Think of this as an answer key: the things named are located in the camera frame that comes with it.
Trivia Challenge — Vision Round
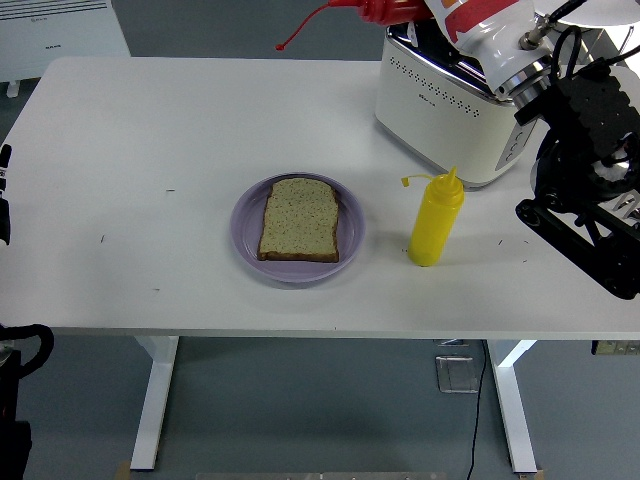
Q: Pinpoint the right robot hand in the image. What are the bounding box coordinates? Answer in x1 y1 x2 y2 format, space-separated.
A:
405 0 554 87

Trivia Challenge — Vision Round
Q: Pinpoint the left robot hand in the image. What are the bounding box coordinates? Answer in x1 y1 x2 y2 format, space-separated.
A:
0 144 14 247

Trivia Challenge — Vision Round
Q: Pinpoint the red squeeze bottle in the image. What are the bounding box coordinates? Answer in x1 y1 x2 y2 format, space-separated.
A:
275 0 436 52

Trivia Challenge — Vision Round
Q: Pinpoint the bread slice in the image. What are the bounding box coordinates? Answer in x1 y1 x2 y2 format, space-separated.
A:
256 177 341 264

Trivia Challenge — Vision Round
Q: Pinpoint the desk height control panel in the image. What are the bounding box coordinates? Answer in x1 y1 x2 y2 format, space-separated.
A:
591 339 640 357

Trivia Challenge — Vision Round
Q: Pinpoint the white chrome toaster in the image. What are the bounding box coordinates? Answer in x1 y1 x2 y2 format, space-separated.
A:
373 20 540 191

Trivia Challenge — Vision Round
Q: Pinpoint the white round side table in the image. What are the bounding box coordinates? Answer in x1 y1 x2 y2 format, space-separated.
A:
533 0 640 67

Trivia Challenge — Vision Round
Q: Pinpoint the white heater unit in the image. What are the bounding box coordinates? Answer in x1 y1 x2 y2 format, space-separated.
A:
0 0 132 99

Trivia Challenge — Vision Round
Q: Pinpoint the yellow squeeze bottle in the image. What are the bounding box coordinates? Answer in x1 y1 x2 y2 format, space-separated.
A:
399 166 466 268

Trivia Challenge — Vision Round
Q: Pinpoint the metal toast rack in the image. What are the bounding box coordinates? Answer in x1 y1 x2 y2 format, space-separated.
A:
610 192 640 221

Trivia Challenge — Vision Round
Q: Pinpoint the white table leg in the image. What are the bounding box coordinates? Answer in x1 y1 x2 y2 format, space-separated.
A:
130 335 180 472
487 339 539 475

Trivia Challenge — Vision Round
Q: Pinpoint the purple plate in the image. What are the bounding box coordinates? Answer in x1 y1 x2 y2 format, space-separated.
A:
229 172 367 285

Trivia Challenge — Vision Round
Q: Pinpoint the metal floor socket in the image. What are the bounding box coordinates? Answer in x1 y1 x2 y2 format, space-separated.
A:
434 354 480 395

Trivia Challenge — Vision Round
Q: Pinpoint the black floor cable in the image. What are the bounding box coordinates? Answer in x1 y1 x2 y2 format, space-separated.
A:
466 340 489 480

